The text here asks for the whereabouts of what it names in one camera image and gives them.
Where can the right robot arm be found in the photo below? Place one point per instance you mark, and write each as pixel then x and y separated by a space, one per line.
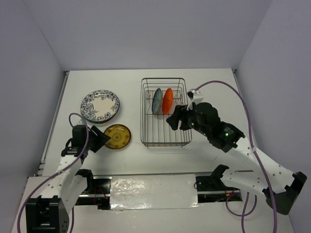
pixel 265 177

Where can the wire dish rack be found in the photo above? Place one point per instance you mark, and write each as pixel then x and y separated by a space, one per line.
pixel 154 130

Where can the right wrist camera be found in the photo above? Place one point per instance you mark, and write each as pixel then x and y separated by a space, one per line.
pixel 195 97

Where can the orange plate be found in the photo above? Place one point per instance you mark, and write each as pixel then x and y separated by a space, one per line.
pixel 167 101

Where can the silver foil tape patch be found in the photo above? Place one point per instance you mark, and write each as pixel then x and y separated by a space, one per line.
pixel 144 192

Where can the small blue patterned plate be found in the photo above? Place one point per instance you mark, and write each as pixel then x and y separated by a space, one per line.
pixel 157 100

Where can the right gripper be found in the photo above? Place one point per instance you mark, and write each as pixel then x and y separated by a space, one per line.
pixel 180 112

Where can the speckled white plate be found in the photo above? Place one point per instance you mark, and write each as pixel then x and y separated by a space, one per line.
pixel 101 95

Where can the dark green plate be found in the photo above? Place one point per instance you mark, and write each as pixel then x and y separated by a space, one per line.
pixel 116 114

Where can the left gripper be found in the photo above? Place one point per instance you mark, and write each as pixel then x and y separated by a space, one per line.
pixel 101 139

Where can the yellow brown plate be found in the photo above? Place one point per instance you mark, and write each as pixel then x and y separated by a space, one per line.
pixel 120 136

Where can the black mounting rail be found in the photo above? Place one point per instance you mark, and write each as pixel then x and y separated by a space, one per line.
pixel 207 192

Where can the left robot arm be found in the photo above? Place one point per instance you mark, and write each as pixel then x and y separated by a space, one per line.
pixel 49 212

